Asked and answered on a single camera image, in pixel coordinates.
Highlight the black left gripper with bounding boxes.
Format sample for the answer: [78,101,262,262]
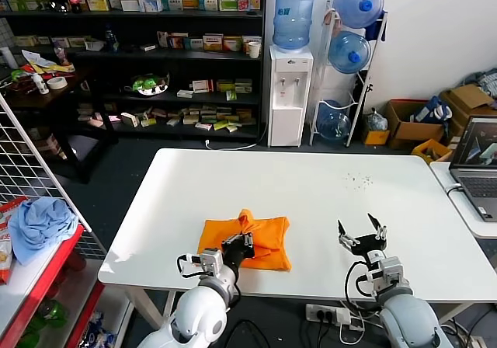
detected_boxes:
[221,231,255,268]

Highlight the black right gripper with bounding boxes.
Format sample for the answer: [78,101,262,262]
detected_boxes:
[337,212,388,265]

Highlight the orange t-shirt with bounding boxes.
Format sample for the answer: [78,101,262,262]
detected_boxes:
[196,208,292,273]

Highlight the grey blue clothes pile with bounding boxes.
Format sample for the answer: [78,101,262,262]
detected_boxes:
[464,68,497,100]

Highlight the large white table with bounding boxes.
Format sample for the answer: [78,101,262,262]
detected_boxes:
[97,148,497,302]

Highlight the scattered brown crumbs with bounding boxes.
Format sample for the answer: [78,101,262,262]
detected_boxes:
[343,172,374,189]

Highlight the white power strip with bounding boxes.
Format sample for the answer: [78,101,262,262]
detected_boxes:
[305,304,353,328]

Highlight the small white side table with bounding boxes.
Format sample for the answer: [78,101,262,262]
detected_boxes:
[429,161,497,240]

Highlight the small yellow box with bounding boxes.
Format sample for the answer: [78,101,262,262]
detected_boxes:
[361,128,391,146]

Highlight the white metal jug rack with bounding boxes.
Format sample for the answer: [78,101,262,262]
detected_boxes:
[309,0,389,148]

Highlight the yellow plastic crate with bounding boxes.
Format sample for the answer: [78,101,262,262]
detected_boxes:
[411,139,454,165]

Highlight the open brown cardboard box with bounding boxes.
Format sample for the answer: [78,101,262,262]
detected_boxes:
[385,99,447,151]

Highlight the clear plastic bag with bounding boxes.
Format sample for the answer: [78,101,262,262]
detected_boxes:
[364,108,388,131]

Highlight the grey laptop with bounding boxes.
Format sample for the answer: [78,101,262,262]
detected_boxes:
[448,115,497,223]

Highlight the white water dispenser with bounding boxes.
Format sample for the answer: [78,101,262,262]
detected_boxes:
[267,44,314,148]

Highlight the black folded stand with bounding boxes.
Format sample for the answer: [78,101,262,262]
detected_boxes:
[356,70,374,131]

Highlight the blue white snack package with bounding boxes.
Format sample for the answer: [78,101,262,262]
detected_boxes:
[79,311,117,348]

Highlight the closed brown cardboard box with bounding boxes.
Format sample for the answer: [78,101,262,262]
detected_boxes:
[440,84,497,147]

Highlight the black shelf unit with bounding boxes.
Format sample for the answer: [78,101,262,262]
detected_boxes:
[0,0,268,144]

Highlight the red and white cart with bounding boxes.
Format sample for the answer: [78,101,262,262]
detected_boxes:
[0,223,106,348]

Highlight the orange white medicine box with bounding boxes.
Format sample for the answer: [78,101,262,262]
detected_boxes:
[202,33,225,52]

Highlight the green plastic bottle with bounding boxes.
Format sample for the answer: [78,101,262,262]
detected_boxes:
[38,300,69,328]

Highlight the crumpled light blue cloth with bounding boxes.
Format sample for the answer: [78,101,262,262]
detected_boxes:
[7,197,80,266]

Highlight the dark blue hanging cloth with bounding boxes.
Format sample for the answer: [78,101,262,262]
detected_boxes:
[364,10,389,42]

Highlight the beige hanging rag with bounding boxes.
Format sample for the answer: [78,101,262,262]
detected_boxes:
[324,9,342,29]

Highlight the upright blue water jug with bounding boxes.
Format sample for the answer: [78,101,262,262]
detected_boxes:
[272,0,317,51]

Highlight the dark wooden table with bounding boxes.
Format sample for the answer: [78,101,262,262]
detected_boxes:
[0,66,120,184]

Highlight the red white snack bag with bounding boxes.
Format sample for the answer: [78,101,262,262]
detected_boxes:
[0,196,28,285]

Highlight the dark blue bottle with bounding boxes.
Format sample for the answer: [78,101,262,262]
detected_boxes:
[104,25,117,53]

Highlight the small white bottle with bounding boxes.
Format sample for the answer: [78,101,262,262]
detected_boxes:
[33,71,50,95]

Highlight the colourful packet pile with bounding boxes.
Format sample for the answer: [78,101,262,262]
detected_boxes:
[21,48,77,79]

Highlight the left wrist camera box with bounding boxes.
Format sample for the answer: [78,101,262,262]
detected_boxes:
[184,248,223,277]

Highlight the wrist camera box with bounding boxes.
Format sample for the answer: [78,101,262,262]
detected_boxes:
[372,257,408,287]
[184,248,223,277]

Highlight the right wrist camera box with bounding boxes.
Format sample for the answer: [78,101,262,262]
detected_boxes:
[372,257,408,287]

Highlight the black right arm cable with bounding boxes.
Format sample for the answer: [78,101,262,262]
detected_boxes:
[345,260,374,306]

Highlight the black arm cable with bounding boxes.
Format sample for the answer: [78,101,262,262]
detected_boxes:
[176,253,207,279]
[345,260,374,306]

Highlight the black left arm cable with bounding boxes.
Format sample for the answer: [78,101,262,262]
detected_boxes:
[176,253,207,279]

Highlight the black floor cable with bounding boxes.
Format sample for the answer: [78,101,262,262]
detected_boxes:
[228,318,273,348]

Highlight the white dispenser power cable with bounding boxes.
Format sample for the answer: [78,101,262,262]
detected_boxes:
[204,122,269,151]

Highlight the blue bag with white handles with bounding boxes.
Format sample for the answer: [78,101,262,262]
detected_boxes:
[413,96,454,124]

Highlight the white wire grid panel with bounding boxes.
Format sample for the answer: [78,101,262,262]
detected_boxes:
[0,91,93,235]

